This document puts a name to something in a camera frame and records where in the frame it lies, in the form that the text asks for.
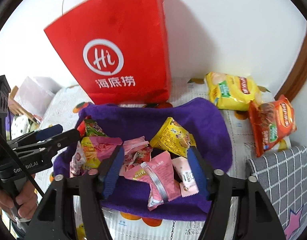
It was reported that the pink white snack packet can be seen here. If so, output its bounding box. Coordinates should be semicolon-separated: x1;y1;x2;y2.
171;157;199;197

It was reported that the pink yellow chips bag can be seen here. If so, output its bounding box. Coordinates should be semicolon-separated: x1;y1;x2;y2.
80;136;123;171

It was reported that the pink strawberry snack packet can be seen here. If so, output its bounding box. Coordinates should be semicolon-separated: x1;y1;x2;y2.
119;136;153;176

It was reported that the white pink candy packet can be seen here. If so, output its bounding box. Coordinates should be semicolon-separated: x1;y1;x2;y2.
70;141;86;178

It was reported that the pink silver striped packet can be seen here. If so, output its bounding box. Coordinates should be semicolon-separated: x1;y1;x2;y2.
124;151;181;211

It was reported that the green snack packet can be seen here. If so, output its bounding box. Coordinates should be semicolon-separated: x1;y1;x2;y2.
77;119;107;138

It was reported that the yellow orange snack packet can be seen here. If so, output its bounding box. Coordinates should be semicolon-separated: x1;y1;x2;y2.
150;117;196;158

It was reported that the person's left hand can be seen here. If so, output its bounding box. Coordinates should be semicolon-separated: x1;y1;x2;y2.
0;181;38;221

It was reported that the wooden chair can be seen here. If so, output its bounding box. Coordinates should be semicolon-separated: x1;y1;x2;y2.
8;86;41;125

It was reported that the white plastic bag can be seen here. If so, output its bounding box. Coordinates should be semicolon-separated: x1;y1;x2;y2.
14;77;62;118

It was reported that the grey checked cushion with star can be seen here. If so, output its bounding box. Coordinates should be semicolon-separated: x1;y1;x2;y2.
246;146;307;239

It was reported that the yellow Lays chips bag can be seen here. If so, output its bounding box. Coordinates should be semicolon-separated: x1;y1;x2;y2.
204;72;262;111

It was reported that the orange Lays chips bag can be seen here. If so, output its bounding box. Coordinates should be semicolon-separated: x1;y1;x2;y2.
248;95;297;157

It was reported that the red paper shopping bag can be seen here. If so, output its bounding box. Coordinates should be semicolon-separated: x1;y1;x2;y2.
45;0;171;105

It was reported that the black cable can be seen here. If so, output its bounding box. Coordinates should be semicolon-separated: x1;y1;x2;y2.
0;127;46;197

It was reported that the brown wooden door frame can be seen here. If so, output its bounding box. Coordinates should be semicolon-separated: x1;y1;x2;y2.
275;29;307;102

